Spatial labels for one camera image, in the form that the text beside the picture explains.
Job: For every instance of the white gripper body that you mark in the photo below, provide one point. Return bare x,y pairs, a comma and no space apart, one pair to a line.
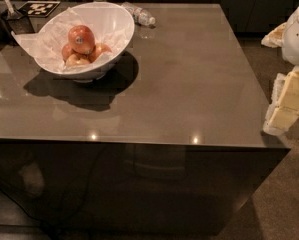
298,37

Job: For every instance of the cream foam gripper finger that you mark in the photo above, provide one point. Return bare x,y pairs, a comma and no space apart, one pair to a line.
283,111
275,38

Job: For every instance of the red apple with sticker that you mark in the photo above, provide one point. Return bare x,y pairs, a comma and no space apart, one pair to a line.
81,39

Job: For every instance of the right red apple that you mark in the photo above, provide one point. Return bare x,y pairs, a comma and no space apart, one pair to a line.
98,50

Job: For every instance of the white bowl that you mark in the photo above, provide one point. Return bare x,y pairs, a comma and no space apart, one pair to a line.
115,20

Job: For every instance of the front yellow-red apple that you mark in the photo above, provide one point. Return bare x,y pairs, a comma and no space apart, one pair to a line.
77,60

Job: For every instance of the left red apple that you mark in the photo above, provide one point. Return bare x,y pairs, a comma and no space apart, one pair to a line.
67,51

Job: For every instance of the clear plastic water bottle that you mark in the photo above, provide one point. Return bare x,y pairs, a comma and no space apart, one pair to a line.
141,16

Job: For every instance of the white paper liner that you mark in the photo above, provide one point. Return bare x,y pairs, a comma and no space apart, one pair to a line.
52,37

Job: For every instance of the black white fiducial marker card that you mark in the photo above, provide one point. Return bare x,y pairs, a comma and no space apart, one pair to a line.
39,8

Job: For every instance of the black scoop with white handle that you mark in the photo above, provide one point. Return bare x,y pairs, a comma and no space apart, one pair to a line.
17,21

